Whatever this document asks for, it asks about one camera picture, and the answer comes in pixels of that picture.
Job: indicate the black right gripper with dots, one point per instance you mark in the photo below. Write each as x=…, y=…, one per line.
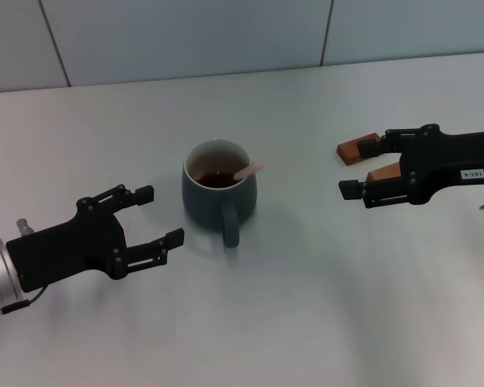
x=447, y=157

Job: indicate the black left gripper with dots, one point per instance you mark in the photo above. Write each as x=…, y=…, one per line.
x=68, y=250

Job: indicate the grey ceramic cup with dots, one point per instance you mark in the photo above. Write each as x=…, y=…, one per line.
x=201, y=205

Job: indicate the flat brown wooden block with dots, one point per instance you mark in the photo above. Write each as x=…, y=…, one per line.
x=349, y=153

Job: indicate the arched brown wooden block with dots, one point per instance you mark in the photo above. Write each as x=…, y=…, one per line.
x=383, y=174

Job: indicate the dark coffee liquid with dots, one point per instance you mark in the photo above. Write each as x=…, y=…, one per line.
x=214, y=180

